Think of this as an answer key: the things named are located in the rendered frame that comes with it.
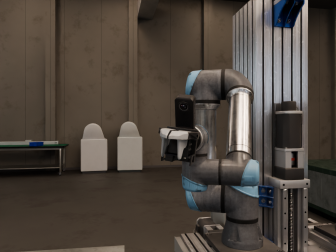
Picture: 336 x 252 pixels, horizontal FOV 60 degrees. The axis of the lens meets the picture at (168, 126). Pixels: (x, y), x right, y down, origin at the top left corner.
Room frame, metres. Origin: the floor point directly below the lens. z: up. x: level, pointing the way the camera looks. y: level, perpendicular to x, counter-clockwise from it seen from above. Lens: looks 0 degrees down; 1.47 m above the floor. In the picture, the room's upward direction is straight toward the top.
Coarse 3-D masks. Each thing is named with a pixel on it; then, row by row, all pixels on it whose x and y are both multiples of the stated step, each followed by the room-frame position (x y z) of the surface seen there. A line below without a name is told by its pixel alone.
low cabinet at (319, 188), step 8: (312, 160) 5.56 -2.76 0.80; (320, 160) 5.56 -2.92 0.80; (328, 160) 5.56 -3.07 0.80; (312, 168) 4.85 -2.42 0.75; (320, 168) 4.66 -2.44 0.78; (328, 168) 4.52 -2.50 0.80; (312, 176) 4.84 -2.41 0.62; (320, 176) 4.65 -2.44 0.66; (328, 176) 4.46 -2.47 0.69; (312, 184) 4.84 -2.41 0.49; (320, 184) 4.65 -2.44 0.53; (328, 184) 4.46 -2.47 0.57; (312, 192) 4.84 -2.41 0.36; (320, 192) 4.65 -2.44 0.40; (328, 192) 4.46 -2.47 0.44; (312, 200) 4.84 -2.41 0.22; (320, 200) 4.65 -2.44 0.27; (328, 200) 4.46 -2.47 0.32; (312, 208) 4.92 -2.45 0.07; (320, 208) 4.65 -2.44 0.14; (328, 208) 4.46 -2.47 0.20; (328, 216) 4.53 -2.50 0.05
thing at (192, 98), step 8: (184, 96) 0.67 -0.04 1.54; (192, 96) 0.68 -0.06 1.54; (176, 104) 0.68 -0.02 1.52; (184, 104) 0.67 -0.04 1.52; (192, 104) 0.67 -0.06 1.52; (176, 112) 0.69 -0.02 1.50; (184, 112) 0.69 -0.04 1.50; (192, 112) 0.68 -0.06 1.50; (176, 120) 0.71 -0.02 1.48; (184, 120) 0.70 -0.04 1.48; (192, 120) 0.69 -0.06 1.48; (192, 128) 0.70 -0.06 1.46
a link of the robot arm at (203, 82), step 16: (192, 80) 1.07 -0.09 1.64; (208, 80) 1.06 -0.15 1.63; (208, 96) 1.06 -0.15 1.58; (224, 96) 1.07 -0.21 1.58; (208, 112) 1.08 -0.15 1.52; (208, 128) 1.08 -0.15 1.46; (208, 144) 1.08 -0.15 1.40; (192, 192) 1.08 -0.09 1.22; (208, 192) 1.06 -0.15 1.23; (192, 208) 1.09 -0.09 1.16; (208, 208) 1.07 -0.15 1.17
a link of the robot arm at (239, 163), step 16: (224, 80) 1.04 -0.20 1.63; (240, 80) 1.02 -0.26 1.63; (240, 96) 0.98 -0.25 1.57; (240, 112) 0.93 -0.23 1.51; (240, 128) 0.89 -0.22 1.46; (240, 144) 0.85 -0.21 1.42; (224, 160) 0.83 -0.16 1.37; (240, 160) 0.81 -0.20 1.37; (256, 160) 0.81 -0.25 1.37; (224, 176) 0.80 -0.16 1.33; (240, 176) 0.79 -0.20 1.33; (256, 176) 0.78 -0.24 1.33
